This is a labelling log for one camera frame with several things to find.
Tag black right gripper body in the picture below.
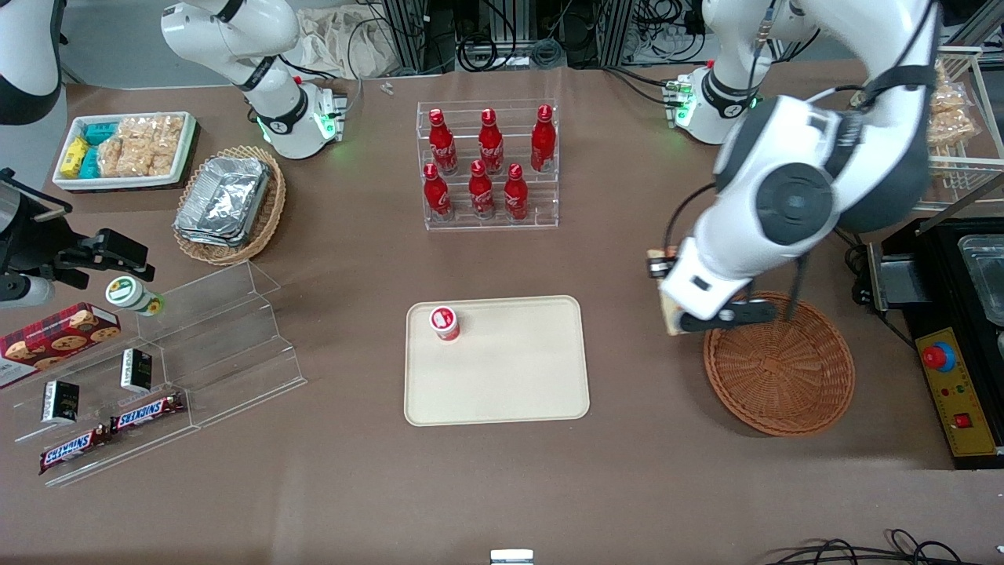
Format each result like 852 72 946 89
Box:
0 169 96 277

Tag round wicker basket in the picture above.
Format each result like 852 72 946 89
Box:
703 291 857 437

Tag white rectangular snack tray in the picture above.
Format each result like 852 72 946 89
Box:
53 111 197 191

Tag oval wicker basket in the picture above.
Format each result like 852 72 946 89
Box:
173 144 287 267

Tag beige plastic tray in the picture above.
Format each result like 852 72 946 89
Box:
404 295 591 427

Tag green sunflower yogurt bottle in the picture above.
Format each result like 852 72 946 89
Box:
105 276 166 318

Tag red plaid cookie box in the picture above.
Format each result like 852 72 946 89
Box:
0 302 122 391

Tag yellow snack packet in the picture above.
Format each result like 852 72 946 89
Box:
61 137 89 178

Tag bag of rice crackers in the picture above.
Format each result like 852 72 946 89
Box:
98 115 186 178

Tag stacked aluminium foil containers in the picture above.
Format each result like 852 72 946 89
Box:
174 155 272 247

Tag small black chocolate box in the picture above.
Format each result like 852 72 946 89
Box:
120 348 154 394
41 380 81 425

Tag clear acrylic stepped shelf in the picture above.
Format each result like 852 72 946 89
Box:
12 261 308 489

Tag red cola bottle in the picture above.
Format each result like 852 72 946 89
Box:
478 108 505 175
468 160 496 221
504 163 529 222
427 108 458 175
423 163 453 222
531 104 557 173

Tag Snickers chocolate bar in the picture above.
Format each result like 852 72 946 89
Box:
110 392 187 434
38 425 112 476

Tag clear acrylic bottle rack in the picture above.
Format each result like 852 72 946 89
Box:
417 99 560 231

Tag black appliance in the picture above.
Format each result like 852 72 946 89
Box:
853 216 1004 472

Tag strawberry yogurt drink bottle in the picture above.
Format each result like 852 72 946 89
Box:
429 306 461 343

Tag yellow emergency stop panel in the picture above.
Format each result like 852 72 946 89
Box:
916 328 1001 457

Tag metal pan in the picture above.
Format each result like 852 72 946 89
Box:
959 234 1004 326

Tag bag of fried snacks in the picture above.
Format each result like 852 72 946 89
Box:
929 67 981 150

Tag white cloth bag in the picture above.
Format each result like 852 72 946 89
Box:
296 6 395 79

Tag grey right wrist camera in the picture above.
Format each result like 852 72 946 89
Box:
0 273 56 308

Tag black cable bundle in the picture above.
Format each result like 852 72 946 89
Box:
455 0 707 73

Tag white wire rack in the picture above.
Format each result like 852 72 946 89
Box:
929 47 1004 214

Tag black floor cables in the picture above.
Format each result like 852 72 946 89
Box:
773 530 967 565

